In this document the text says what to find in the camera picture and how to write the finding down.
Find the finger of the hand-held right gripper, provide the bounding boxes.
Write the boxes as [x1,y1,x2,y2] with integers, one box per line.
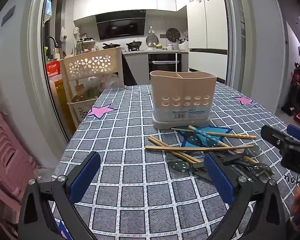
[287,124,300,140]
[261,124,294,154]

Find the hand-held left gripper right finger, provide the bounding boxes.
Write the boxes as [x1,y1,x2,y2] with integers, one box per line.
[204,152,294,240]

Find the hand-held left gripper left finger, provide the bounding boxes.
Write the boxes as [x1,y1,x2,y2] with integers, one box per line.
[19,151,101,240]

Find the dark brown chopstick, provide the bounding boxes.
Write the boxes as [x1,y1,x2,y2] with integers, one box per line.
[225,152,276,176]

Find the yellow patterned chopstick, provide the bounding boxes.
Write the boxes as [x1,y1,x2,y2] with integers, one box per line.
[170,127,257,140]

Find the blue patterned chopstick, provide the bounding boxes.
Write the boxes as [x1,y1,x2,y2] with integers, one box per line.
[188,125,257,163]

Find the plain wooden chopstick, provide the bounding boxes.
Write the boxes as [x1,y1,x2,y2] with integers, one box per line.
[148,137,197,166]
[144,144,255,152]
[151,136,203,163]

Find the beige plastic utensil holder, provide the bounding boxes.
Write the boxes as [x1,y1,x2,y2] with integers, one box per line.
[149,70,217,130]

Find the pink star patch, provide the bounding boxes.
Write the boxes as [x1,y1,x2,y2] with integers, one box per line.
[234,96,257,107]
[86,104,117,119]

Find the blue star patch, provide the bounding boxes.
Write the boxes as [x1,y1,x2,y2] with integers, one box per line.
[181,126,233,153]

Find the grey checked tablecloth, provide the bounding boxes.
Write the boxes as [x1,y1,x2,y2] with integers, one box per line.
[51,84,300,240]

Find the yellow oil bottle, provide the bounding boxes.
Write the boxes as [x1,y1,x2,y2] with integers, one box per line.
[55,79,73,130]

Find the pink plastic stool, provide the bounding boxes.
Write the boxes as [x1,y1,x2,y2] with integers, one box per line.
[0,111,40,230]

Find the clear plastic bag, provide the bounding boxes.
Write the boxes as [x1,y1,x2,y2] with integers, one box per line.
[86,74,120,98]

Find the beige flower-pattern trolley rack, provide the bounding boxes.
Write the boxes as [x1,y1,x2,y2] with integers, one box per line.
[59,47,125,133]

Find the red plastic basket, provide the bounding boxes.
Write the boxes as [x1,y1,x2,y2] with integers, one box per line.
[46,61,62,77]

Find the white refrigerator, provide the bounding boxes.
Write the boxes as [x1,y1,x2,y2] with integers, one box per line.
[186,0,229,80]

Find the black built-in oven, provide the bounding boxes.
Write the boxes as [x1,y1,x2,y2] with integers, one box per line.
[148,53,182,74]

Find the white spice rack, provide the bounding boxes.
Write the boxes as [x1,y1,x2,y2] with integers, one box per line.
[74,37,98,55]

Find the dark round perforated tray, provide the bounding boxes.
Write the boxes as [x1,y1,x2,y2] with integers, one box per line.
[166,28,181,42]

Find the black cooking pot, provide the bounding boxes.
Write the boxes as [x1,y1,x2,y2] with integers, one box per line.
[126,40,142,49]

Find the round metal steamer rack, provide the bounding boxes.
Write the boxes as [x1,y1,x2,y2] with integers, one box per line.
[146,35,159,48]

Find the black range hood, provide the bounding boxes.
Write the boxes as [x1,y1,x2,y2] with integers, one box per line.
[95,9,147,40]

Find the white upper cabinets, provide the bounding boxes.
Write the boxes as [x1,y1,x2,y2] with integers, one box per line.
[73,0,177,22]

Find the white door frame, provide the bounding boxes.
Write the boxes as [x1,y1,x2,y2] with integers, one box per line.
[27,0,253,140]

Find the grey wall switch panel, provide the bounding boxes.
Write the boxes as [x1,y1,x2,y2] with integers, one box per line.
[1,5,15,28]

